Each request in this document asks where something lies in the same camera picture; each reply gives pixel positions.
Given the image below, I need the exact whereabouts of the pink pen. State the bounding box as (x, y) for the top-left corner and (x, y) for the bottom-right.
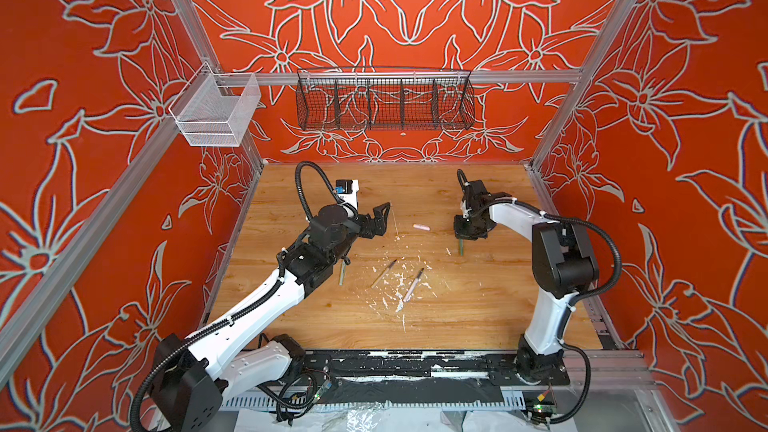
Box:
(403, 268), (425, 303)

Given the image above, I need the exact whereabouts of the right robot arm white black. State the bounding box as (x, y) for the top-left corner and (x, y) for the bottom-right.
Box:
(453, 169), (623, 428)

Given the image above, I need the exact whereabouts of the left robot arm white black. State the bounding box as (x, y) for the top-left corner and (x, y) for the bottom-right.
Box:
(129, 161), (391, 431)

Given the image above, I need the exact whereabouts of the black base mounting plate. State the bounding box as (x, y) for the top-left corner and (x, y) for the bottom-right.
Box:
(304, 349), (570, 387)

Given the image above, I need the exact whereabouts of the clear plastic bin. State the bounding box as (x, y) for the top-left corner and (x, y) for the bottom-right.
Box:
(169, 64), (262, 147)

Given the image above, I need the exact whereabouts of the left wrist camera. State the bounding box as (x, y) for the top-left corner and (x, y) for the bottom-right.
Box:
(335, 179), (360, 208)

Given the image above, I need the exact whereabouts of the black wire basket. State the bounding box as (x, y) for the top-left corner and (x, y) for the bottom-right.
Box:
(296, 66), (476, 132)

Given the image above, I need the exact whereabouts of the grey cable duct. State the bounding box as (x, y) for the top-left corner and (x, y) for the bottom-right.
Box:
(220, 390), (526, 413)

